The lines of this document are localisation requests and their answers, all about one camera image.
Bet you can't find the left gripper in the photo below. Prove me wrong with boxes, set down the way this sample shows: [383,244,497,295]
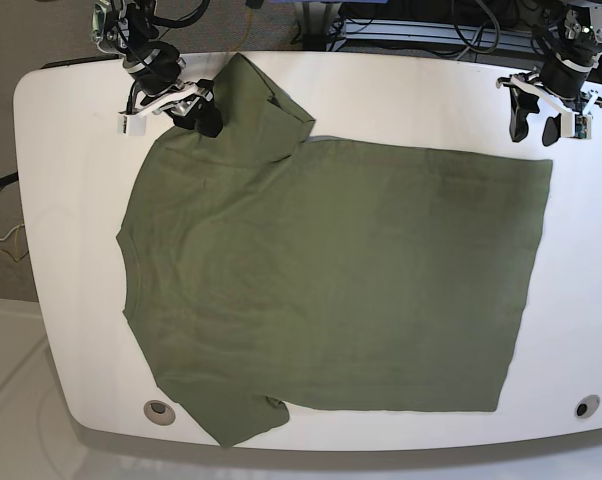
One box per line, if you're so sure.
[497,59,602,147]

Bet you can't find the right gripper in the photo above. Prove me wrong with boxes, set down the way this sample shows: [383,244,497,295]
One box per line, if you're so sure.
[125,62,223,138]

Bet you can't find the olive green T-shirt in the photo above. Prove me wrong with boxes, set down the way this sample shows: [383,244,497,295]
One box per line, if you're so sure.
[117,55,553,447]

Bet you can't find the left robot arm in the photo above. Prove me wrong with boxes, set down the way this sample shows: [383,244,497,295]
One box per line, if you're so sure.
[497,1,602,147]

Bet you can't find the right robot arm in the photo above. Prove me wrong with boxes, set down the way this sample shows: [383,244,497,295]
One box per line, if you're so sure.
[91,1,223,138]

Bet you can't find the silver equipment rack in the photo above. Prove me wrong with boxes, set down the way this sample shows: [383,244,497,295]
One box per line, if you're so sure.
[292,1,535,57]

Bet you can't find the right table grommet hole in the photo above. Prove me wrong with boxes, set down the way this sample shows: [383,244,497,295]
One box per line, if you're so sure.
[575,395,601,419]

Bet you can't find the table grommet hole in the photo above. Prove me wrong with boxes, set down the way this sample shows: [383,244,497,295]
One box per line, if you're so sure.
[575,395,601,419]
[143,400,176,426]

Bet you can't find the left table grommet hole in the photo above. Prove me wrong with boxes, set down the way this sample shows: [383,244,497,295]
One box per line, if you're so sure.
[143,400,176,426]

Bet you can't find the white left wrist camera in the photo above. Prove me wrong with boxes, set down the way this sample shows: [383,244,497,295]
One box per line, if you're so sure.
[574,114,593,140]

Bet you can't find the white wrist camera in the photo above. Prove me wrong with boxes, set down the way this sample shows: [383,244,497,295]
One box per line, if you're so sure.
[117,113,147,137]
[574,114,593,140]

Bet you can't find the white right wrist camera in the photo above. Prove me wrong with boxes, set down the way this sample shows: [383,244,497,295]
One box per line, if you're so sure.
[117,113,147,137]

